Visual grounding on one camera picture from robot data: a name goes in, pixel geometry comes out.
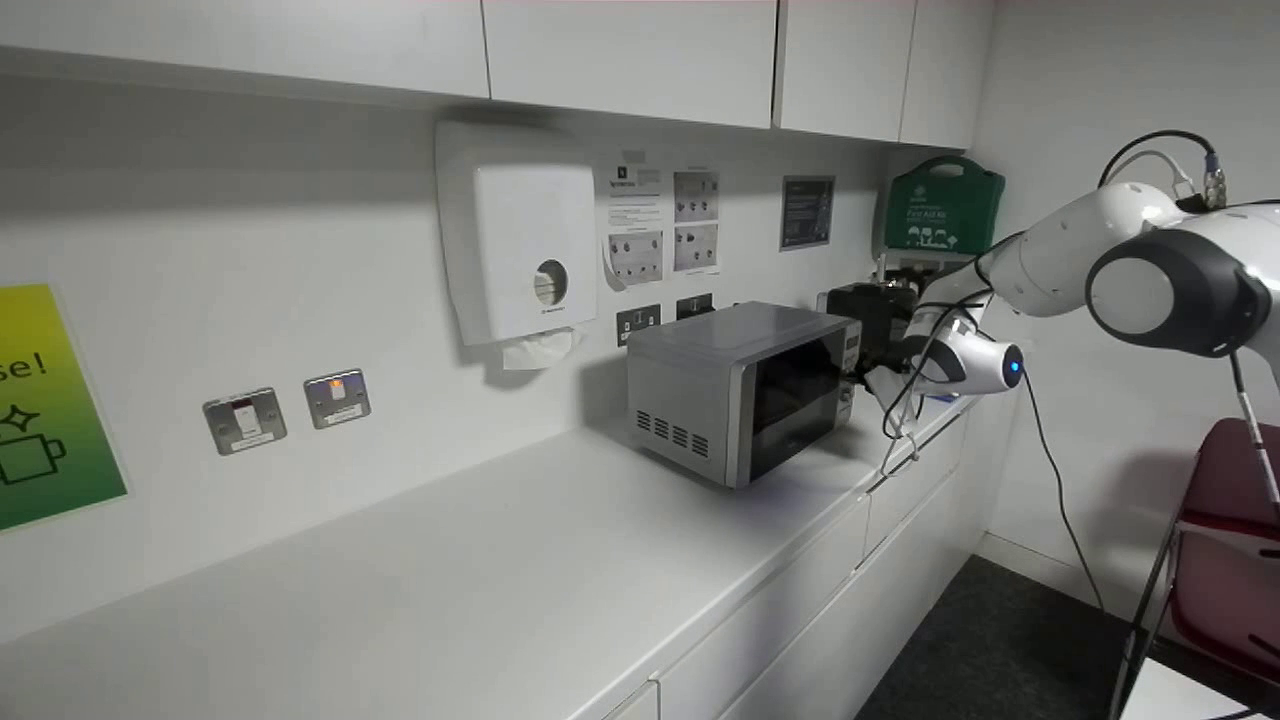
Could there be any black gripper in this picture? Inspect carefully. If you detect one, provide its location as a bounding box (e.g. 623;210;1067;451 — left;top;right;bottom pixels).
863;334;935;390

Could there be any silver microwave oven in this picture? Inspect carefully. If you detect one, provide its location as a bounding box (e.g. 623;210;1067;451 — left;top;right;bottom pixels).
618;302;866;495

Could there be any black coffee machine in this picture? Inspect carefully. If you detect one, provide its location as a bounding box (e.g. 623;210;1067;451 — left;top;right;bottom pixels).
822;278;929;386

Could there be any green first aid kit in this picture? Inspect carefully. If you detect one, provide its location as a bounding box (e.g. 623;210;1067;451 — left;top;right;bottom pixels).
876;154;1012;266

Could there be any dark framed notice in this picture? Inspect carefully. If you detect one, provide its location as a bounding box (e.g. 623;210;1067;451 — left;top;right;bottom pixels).
775;174;839;256

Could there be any white base cabinet unit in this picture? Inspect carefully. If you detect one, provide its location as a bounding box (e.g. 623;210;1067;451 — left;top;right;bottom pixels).
570;398;1020;720

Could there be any white instruction poster with header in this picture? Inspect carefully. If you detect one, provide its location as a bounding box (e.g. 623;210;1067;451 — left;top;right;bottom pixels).
595;156;672;291

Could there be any white paper towel dispenser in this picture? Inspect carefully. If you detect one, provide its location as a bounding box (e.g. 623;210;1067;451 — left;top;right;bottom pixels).
430;121;602;377

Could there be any maroon chair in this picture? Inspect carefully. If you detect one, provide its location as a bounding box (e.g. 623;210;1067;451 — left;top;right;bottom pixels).
1104;414;1280;711

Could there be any white robot mounting platform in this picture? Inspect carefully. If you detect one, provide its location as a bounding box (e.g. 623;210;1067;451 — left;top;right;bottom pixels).
1114;657;1276;720

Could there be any green yellow poster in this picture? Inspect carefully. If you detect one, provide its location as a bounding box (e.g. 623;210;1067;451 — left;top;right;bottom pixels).
0;279;130;537

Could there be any white wall cabinet door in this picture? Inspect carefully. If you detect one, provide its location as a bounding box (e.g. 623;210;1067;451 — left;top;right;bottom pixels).
771;0;920;145
0;0;492;104
900;0;1000;154
483;0;779;132

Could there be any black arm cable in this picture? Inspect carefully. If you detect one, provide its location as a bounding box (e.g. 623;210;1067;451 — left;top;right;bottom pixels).
873;123;1233;451

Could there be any steel wall socket with sticker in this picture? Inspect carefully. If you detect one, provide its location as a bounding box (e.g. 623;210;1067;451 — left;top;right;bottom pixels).
298;363;374;434

